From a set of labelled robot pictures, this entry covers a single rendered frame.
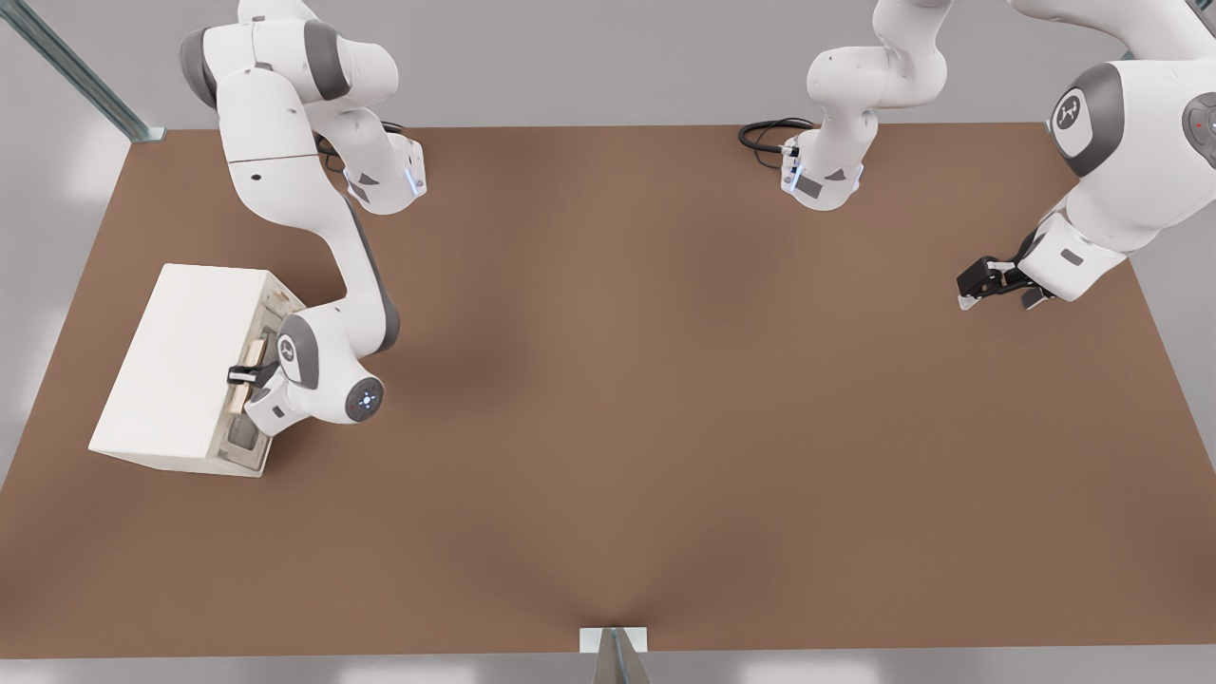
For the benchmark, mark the oven door with glass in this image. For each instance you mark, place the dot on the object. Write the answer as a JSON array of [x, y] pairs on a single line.
[[243, 439]]

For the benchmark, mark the white oven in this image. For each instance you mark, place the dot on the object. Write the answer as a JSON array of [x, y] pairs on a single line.
[[180, 366]]

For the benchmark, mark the silver frame post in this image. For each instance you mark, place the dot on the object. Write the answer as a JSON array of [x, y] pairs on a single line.
[[616, 655], [76, 71]]

